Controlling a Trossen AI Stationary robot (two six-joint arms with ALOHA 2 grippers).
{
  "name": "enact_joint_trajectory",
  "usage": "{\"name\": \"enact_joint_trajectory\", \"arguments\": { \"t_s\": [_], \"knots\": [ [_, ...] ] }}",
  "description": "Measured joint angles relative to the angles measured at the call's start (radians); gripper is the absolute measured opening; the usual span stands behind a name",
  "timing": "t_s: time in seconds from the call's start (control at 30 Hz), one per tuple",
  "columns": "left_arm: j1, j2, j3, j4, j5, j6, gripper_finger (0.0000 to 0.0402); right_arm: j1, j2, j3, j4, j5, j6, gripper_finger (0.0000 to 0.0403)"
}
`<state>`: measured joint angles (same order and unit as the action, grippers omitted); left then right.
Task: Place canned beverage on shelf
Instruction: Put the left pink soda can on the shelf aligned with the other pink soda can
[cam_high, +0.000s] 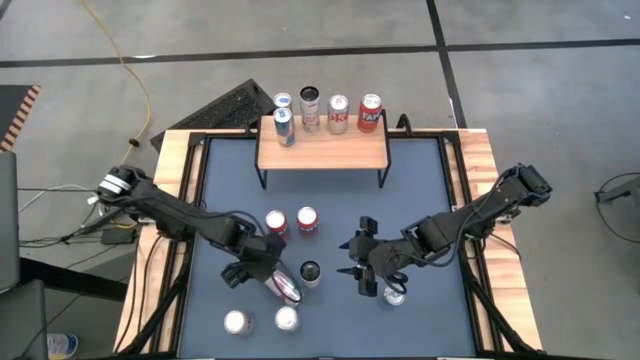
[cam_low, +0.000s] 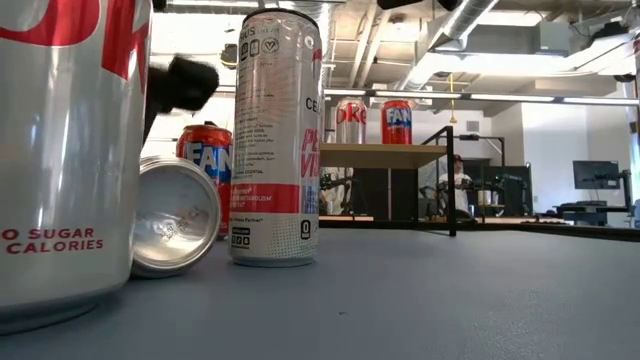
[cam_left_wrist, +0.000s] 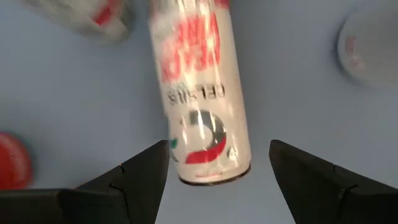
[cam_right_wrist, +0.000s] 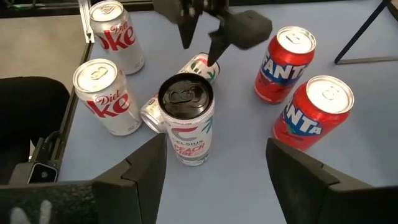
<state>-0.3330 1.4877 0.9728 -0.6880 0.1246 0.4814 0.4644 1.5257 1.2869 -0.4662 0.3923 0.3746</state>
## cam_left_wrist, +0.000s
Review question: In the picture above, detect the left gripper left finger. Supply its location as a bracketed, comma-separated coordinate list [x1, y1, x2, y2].
[0, 139, 170, 224]

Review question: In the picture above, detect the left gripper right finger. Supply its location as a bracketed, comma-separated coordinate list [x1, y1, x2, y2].
[269, 139, 398, 224]

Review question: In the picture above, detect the white Celsius peach can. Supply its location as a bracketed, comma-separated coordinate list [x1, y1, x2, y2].
[148, 0, 252, 187]
[21, 0, 131, 41]

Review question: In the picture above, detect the blue-grey table mat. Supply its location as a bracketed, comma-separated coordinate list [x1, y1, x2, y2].
[0, 0, 398, 224]

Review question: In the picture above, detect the red Fanta strawberry can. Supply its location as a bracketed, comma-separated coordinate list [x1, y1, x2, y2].
[0, 132, 34, 190]

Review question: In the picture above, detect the silver Diet Coke can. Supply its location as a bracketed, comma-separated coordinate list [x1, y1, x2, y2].
[337, 7, 398, 85]

